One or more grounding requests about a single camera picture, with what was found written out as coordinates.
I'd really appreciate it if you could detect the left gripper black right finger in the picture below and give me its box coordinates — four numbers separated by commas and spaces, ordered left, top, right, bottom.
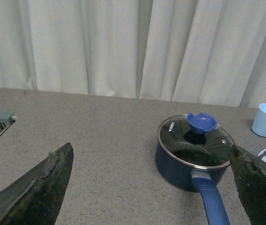
229, 144, 266, 225

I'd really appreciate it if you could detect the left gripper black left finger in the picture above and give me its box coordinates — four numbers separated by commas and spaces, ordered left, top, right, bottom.
0, 143, 74, 225

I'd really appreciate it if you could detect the glass pot lid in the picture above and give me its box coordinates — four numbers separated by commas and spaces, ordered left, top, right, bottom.
157, 114, 234, 169

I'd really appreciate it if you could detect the dark blue saucepan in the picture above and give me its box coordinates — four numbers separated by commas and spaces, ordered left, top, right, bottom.
155, 112, 230, 225

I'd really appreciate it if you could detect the white curtain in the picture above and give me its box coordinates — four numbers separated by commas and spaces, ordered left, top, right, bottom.
0, 0, 266, 108

